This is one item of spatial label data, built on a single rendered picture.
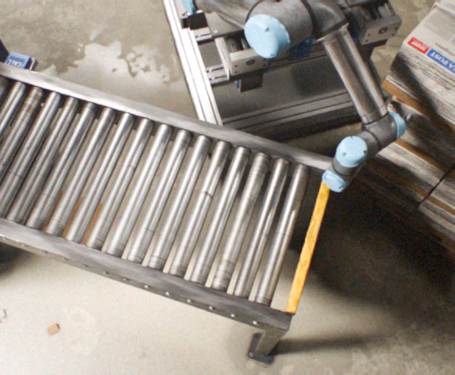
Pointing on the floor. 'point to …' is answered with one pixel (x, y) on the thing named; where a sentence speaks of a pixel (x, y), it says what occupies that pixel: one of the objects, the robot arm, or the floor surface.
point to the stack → (428, 177)
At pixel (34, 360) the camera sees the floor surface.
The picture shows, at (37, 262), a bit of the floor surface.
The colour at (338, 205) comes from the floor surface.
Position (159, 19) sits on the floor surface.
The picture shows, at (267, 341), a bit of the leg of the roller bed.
